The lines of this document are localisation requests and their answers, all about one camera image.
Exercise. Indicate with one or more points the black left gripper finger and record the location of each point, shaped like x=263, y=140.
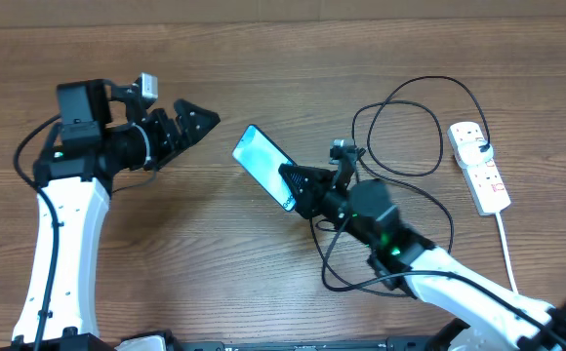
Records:
x=194, y=121
x=168, y=150

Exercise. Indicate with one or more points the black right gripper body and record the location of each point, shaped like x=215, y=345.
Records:
x=331, y=206

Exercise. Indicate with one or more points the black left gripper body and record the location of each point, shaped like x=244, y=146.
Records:
x=159, y=136

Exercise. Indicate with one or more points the black smartphone lit screen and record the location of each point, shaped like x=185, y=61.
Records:
x=261, y=158

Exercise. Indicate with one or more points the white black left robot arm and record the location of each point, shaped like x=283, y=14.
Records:
x=101, y=130

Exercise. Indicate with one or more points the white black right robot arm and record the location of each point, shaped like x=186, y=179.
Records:
x=488, y=316

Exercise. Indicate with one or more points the white charger adapter plug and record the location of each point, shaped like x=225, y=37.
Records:
x=474, y=153

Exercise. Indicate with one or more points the white power strip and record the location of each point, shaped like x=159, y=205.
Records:
x=484, y=181

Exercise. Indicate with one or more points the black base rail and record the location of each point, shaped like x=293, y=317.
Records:
x=395, y=343

